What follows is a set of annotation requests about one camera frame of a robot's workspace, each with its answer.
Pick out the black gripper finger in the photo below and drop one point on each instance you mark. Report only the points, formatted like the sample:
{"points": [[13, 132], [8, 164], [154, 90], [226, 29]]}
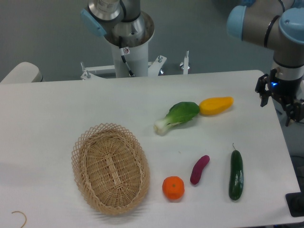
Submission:
{"points": [[294, 111], [260, 88]]}

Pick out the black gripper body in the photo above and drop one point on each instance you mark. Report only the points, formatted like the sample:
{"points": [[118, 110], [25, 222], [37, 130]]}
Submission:
{"points": [[284, 84]]}

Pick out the dark green cucumber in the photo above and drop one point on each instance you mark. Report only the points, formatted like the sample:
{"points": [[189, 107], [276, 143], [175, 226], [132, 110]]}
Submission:
{"points": [[236, 180]]}

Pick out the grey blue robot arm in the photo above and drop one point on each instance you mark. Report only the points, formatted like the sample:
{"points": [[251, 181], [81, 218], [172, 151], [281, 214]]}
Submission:
{"points": [[274, 24]]}

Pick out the green bok choy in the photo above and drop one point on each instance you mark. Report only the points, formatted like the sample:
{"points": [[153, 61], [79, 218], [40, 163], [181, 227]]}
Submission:
{"points": [[180, 113]]}

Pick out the black device at edge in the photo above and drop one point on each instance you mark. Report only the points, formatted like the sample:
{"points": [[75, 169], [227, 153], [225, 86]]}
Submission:
{"points": [[295, 203]]}

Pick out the purple sweet potato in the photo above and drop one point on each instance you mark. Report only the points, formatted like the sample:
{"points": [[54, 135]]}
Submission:
{"points": [[198, 169]]}

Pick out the orange tangerine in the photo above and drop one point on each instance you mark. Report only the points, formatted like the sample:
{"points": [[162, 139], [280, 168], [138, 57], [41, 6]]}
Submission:
{"points": [[173, 187]]}

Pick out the woven wicker basket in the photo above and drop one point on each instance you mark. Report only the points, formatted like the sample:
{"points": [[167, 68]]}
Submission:
{"points": [[110, 169]]}

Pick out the white chair armrest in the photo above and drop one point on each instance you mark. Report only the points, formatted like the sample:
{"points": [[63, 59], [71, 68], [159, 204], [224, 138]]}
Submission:
{"points": [[24, 72]]}

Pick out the tan rubber band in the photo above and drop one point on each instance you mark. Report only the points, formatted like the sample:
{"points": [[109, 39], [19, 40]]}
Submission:
{"points": [[24, 216]]}

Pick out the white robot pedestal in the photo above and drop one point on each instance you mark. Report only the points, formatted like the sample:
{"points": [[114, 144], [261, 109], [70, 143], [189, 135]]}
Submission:
{"points": [[129, 52]]}

